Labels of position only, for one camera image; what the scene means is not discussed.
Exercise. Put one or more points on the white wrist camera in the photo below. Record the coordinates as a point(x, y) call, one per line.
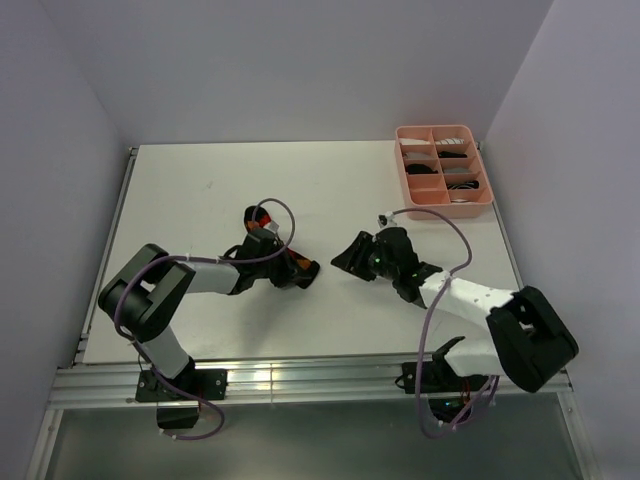
point(264, 222)
point(386, 220)

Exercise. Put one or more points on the striped white sock in tray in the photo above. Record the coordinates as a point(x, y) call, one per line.
point(450, 140)

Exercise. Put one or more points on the grey rolled sock in tray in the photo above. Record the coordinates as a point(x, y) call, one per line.
point(459, 170)

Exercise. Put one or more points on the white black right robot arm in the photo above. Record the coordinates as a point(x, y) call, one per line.
point(525, 339)

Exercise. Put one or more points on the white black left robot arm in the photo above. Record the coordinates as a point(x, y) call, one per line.
point(144, 295)

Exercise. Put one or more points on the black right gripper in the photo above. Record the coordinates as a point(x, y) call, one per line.
point(349, 259)

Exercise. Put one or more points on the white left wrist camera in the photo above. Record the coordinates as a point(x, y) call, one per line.
point(264, 222)

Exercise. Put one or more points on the black rolled sock in tray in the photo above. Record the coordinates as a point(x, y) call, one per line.
point(419, 169)

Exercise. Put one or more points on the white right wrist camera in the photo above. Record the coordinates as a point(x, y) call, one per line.
point(386, 220)

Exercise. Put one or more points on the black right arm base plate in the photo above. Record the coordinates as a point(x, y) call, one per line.
point(437, 377)

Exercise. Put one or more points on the white rolled sock in tray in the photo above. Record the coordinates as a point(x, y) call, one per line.
point(414, 142)

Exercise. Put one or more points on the black orange argyle sock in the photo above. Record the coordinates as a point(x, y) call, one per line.
point(254, 211)

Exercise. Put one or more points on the black white-striped sock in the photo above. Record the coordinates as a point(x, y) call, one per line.
point(468, 185)

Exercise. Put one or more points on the pink compartment organizer tray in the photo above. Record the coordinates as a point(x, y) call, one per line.
point(440, 168)

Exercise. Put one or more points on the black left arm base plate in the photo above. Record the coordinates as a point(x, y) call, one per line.
point(208, 384)

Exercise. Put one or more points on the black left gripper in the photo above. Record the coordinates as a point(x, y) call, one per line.
point(289, 271)

